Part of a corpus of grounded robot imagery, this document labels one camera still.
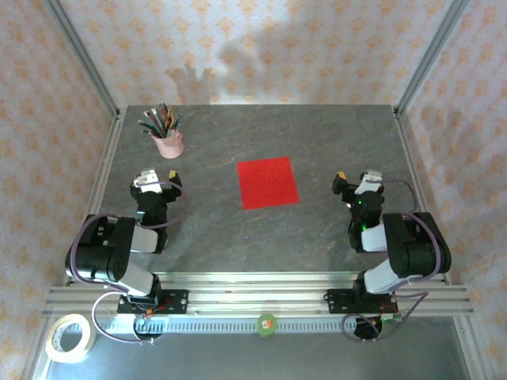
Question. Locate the grey pencil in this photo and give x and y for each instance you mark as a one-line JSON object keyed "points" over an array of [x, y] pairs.
{"points": [[149, 120]]}

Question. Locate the blue pencil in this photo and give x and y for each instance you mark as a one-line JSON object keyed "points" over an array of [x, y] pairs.
{"points": [[177, 120]]}

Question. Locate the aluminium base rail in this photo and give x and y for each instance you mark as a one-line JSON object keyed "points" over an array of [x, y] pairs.
{"points": [[257, 295]]}

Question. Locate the aluminium table side rail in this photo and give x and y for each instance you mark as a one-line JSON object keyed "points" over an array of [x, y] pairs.
{"points": [[104, 170], [410, 158]]}

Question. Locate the masking tape roll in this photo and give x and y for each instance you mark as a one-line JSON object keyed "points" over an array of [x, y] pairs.
{"points": [[55, 350]]}

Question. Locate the orange pencil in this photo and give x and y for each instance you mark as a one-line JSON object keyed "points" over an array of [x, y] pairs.
{"points": [[170, 116]]}

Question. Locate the red square paper sheet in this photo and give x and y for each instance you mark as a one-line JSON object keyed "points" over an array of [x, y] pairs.
{"points": [[267, 182]]}

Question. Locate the black pencil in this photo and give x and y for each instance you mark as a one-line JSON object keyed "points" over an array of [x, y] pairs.
{"points": [[146, 126]]}

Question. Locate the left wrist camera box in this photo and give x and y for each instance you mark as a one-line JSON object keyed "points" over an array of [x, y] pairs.
{"points": [[146, 176]]}

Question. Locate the aluminium frame post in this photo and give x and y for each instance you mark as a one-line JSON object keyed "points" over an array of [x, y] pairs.
{"points": [[428, 59], [86, 59]]}

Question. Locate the green round sticker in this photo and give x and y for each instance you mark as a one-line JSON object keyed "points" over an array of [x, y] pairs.
{"points": [[266, 325]]}

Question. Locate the green pencil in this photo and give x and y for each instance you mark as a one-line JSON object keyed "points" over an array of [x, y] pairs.
{"points": [[156, 120]]}

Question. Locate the dark pencil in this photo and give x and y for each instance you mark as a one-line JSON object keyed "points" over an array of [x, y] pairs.
{"points": [[163, 112]]}

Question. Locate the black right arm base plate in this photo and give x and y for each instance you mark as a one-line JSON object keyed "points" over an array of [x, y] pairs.
{"points": [[336, 301]]}

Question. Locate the base wiring bundle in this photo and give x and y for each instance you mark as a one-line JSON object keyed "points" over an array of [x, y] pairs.
{"points": [[372, 326], [148, 316]]}

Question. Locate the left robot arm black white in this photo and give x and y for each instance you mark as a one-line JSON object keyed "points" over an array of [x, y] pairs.
{"points": [[99, 253]]}

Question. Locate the pink pencil cup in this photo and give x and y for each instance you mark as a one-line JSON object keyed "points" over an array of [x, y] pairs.
{"points": [[170, 146]]}

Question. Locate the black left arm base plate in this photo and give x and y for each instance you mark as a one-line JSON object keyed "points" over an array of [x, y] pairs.
{"points": [[176, 299]]}

